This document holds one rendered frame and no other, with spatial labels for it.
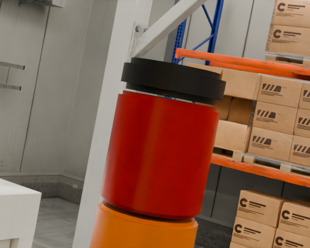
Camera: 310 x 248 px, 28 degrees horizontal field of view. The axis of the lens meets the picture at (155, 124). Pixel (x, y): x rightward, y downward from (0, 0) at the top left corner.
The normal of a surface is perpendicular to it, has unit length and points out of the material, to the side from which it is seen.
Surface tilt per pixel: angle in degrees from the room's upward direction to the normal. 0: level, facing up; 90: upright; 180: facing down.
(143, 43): 90
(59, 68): 90
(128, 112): 90
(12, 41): 90
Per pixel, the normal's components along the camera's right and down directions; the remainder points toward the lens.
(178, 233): 0.54, 0.15
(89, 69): -0.54, -0.06
